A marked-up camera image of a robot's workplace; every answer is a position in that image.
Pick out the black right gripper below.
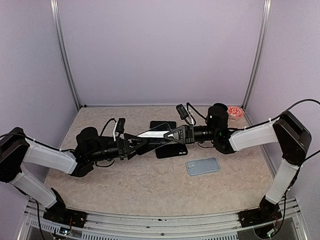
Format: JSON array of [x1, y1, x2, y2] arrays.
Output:
[[164, 123, 219, 144]]

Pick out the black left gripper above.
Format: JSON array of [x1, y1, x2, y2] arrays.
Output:
[[87, 132, 147, 163]]

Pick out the black phone case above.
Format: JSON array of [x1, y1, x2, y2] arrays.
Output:
[[155, 143, 188, 159]]

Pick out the green edged smartphone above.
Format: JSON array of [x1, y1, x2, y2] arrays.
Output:
[[136, 129, 176, 156]]

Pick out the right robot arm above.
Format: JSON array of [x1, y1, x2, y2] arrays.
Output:
[[163, 103, 312, 222]]

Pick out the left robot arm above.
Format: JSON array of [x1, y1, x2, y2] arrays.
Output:
[[0, 127, 148, 223]]

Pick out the light blue phone case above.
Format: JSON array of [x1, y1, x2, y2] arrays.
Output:
[[186, 157, 221, 177]]

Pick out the dark green mug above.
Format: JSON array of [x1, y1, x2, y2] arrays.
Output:
[[213, 102, 228, 109]]

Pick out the red white patterned bowl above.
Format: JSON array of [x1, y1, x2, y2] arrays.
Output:
[[227, 106, 245, 120]]

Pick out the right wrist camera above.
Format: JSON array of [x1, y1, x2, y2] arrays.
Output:
[[175, 104, 196, 126]]

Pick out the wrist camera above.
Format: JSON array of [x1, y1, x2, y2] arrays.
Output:
[[175, 104, 196, 126], [112, 117, 126, 141]]

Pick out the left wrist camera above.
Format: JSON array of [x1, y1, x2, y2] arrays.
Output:
[[112, 117, 126, 141]]

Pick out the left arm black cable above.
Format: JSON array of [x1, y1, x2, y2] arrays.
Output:
[[99, 118, 118, 137]]

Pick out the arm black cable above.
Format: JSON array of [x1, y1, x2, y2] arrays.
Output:
[[99, 118, 118, 137], [243, 99, 320, 131]]

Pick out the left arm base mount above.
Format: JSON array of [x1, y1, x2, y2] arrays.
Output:
[[43, 202, 88, 229]]

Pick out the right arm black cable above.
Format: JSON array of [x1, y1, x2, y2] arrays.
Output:
[[243, 99, 320, 131]]

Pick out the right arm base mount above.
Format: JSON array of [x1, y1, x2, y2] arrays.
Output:
[[238, 198, 282, 228]]

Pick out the front aluminium rail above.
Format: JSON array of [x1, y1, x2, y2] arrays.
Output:
[[17, 197, 307, 240]]

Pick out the right aluminium frame post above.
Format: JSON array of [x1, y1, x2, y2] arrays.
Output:
[[241, 0, 272, 111]]

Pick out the aluminium frame post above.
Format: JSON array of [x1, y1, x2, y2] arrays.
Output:
[[50, 0, 82, 111], [241, 0, 272, 111]]

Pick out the left aluminium frame post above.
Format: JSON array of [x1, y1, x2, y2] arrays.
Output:
[[50, 0, 82, 111]]

